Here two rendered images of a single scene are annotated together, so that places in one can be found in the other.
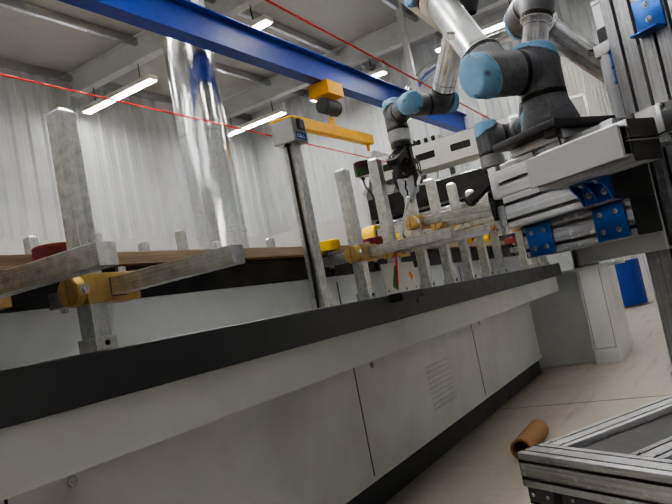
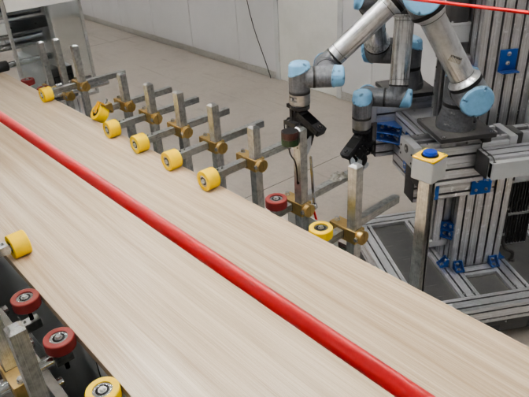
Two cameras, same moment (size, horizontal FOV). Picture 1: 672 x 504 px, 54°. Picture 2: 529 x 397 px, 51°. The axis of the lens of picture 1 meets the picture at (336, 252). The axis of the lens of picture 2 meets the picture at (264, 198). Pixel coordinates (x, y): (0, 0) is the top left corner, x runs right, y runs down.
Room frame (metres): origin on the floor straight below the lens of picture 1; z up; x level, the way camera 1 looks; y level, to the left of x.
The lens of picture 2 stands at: (1.71, 1.52, 1.91)
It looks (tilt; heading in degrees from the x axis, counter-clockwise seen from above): 30 degrees down; 291
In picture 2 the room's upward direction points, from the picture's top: 4 degrees counter-clockwise
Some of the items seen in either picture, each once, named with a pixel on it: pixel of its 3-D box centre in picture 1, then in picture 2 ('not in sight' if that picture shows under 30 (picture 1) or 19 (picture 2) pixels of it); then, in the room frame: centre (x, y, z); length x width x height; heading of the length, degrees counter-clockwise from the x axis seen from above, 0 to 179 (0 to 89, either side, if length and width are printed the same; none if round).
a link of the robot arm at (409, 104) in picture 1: (411, 105); (327, 75); (2.14, -0.34, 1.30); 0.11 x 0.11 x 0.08; 19
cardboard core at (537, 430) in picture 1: (530, 438); not in sight; (2.66, -0.61, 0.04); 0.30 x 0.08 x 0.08; 151
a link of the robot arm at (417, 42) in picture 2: not in sight; (407, 50); (1.93, -1.05, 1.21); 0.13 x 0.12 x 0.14; 2
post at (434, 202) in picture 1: (441, 236); (217, 156); (2.64, -0.43, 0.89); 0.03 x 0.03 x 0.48; 61
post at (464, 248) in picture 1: (461, 236); (184, 141); (2.85, -0.55, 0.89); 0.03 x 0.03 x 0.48; 61
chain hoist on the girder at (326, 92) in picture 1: (328, 105); not in sight; (7.28, -0.24, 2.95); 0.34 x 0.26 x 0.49; 148
